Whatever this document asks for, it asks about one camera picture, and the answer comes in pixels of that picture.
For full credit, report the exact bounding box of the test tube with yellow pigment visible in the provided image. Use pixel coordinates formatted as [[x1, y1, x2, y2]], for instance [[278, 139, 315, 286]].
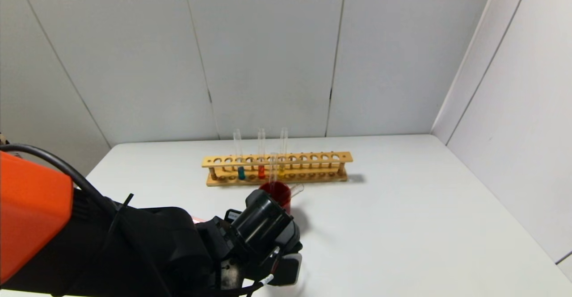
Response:
[[279, 127, 289, 177]]

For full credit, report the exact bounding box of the test tube with blue pigment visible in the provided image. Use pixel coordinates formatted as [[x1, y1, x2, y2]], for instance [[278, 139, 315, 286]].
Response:
[[233, 129, 246, 180]]

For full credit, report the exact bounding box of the test tube with red pigment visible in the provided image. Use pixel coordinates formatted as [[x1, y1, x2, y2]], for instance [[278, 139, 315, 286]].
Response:
[[257, 128, 266, 180]]

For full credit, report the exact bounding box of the thin camera cable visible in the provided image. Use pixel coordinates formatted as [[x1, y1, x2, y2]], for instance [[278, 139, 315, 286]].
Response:
[[239, 274, 286, 297]]

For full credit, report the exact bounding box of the dark red plastic cup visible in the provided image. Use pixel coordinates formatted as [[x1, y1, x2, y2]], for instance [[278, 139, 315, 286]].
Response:
[[259, 181, 292, 215]]

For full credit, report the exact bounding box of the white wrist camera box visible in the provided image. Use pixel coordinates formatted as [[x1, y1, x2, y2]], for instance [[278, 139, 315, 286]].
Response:
[[268, 252, 303, 287]]

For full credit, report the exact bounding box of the wooden test tube rack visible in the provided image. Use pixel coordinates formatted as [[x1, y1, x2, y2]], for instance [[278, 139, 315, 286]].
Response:
[[202, 151, 353, 187]]

